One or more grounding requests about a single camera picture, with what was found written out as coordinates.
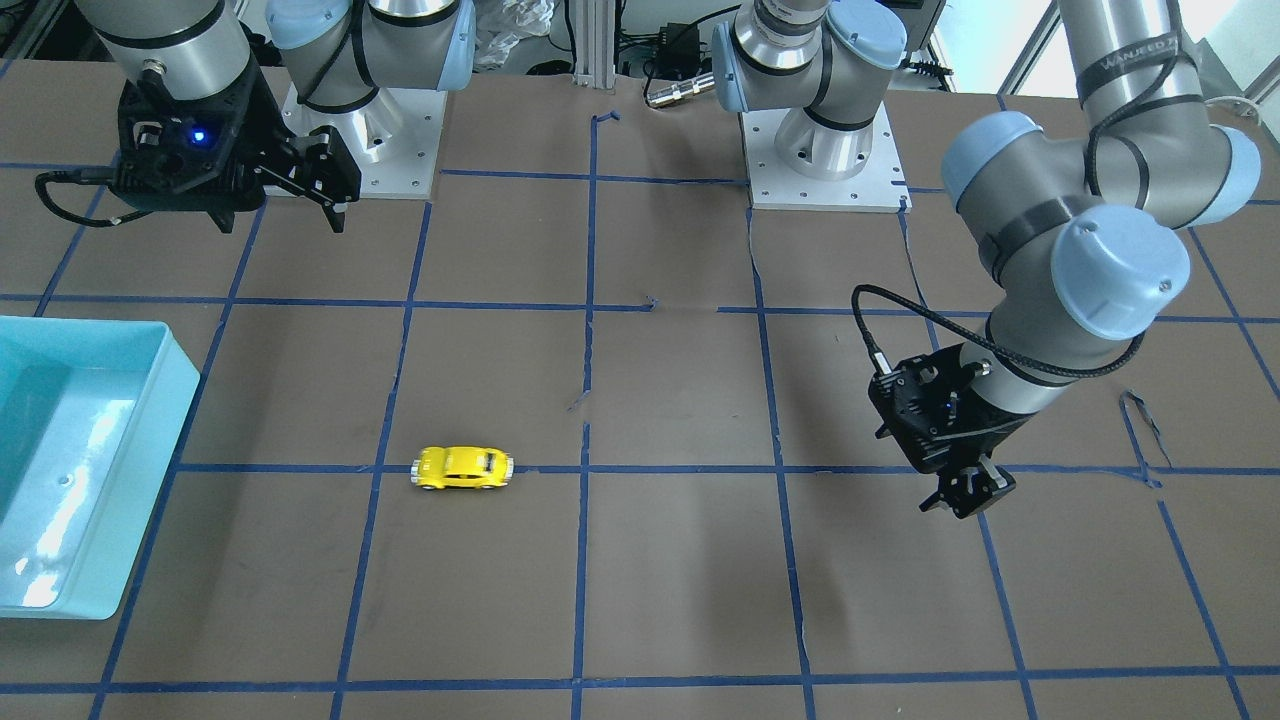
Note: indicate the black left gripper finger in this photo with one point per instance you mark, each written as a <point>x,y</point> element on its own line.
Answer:
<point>963,492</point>
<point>991,481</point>

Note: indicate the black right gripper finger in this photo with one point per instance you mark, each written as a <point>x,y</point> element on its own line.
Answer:
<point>317,167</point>
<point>223,219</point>

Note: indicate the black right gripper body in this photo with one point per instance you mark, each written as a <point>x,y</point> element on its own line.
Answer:
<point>268,150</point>

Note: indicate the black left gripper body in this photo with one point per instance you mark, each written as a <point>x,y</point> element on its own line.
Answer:
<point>994,435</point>

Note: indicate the yellow toy beetle car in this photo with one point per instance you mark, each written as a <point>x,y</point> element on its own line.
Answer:
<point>473,467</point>

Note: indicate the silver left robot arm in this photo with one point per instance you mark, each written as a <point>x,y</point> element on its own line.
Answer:
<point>1081,235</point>

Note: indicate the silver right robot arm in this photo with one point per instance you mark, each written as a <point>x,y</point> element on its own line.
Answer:
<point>338,99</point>

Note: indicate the turquoise plastic storage bin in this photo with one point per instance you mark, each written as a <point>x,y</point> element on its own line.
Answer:
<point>91,412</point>

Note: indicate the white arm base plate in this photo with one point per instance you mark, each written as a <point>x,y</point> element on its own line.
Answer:
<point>395,139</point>
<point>796,165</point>

